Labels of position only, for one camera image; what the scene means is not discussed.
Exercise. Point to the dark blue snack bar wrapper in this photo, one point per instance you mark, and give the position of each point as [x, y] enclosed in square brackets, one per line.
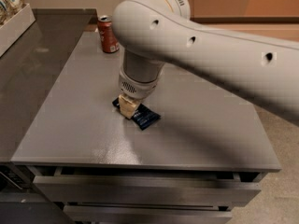
[143, 117]

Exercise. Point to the lower grey drawer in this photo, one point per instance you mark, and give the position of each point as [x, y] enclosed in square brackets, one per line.
[130, 215]

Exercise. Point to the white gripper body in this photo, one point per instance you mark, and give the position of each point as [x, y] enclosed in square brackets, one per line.
[135, 88]

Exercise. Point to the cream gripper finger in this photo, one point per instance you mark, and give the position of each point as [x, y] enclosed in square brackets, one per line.
[128, 105]

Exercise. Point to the upper grey drawer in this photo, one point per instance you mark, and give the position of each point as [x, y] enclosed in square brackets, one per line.
[147, 187]

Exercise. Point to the red soda can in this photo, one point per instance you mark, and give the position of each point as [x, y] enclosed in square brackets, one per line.
[108, 40]

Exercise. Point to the grey drawer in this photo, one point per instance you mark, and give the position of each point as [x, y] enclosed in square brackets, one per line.
[130, 215]
[147, 187]

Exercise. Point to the white box with snacks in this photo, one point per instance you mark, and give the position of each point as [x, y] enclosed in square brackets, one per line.
[16, 17]

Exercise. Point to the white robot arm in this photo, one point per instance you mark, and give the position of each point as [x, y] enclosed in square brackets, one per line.
[262, 70]

